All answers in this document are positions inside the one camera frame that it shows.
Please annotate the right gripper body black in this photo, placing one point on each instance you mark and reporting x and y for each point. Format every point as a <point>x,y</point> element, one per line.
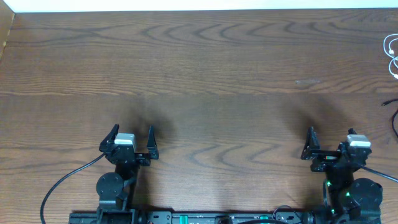
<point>326,159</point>

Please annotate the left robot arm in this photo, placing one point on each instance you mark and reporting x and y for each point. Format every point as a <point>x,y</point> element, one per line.
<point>116,189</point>

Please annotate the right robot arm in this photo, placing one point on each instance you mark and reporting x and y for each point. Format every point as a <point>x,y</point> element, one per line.
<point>345,199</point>

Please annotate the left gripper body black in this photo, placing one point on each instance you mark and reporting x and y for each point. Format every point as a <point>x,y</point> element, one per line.
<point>143,160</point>

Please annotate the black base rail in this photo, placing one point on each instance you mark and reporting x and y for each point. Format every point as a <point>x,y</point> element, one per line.
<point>167,217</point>

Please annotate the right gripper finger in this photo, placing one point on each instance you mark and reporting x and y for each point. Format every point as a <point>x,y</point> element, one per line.
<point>312,145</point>
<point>351,131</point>

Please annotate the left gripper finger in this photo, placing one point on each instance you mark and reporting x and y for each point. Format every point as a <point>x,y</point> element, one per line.
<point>151,143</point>
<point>109,139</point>

